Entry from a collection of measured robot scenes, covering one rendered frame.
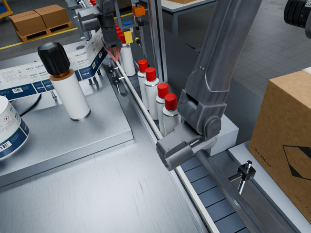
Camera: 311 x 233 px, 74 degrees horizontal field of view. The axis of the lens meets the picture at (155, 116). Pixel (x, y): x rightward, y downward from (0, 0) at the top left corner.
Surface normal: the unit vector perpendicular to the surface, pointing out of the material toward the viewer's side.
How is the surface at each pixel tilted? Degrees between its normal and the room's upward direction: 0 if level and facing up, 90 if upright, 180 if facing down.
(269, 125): 90
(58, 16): 90
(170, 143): 11
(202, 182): 0
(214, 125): 89
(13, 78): 90
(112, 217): 0
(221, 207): 0
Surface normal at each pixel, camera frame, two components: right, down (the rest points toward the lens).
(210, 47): -0.86, 0.09
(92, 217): -0.11, -0.74
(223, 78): 0.54, 0.40
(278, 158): -0.95, 0.27
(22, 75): 0.26, 0.62
